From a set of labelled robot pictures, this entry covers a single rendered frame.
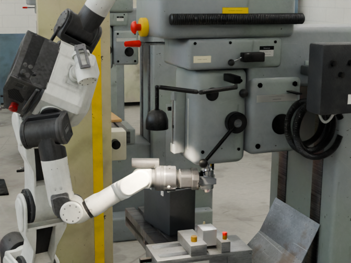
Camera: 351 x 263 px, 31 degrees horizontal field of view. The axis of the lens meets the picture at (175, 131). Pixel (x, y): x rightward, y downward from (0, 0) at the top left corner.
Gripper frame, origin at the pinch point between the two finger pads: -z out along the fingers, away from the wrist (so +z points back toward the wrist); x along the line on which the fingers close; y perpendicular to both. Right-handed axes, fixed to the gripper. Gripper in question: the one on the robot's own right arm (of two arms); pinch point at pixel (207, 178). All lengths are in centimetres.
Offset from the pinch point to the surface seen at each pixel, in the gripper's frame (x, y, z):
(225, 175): 423, 123, -62
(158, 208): 33.4, 22.9, 16.1
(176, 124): -5.6, -20.2, 11.4
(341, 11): 640, -45, -237
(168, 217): 25.9, 24.1, 12.0
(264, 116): -6.8, -23.9, -17.8
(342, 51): -27, -47, -36
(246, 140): -6.4, -15.4, -12.3
